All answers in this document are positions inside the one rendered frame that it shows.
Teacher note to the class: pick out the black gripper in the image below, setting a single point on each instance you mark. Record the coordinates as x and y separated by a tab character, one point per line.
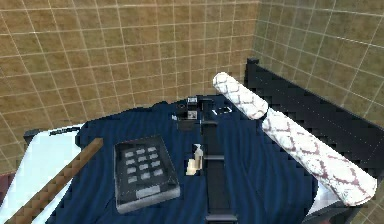
182	111

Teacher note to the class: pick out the cream pump bottle with writing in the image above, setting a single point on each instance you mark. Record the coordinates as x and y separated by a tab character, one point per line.
196	160

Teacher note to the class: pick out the black bed with white mattress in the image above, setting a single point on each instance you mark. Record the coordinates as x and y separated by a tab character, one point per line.
333	123

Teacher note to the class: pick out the grey keypad device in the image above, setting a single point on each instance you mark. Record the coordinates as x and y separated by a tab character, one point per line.
145	173

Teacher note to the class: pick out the white pillow with red pattern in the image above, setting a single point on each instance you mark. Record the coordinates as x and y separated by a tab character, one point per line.
240	95
316	156

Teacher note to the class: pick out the dark blue blanket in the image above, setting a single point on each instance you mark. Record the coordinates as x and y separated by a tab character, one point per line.
266	173

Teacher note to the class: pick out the brown wooden stick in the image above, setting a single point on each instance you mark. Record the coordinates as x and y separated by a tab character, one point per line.
56	181

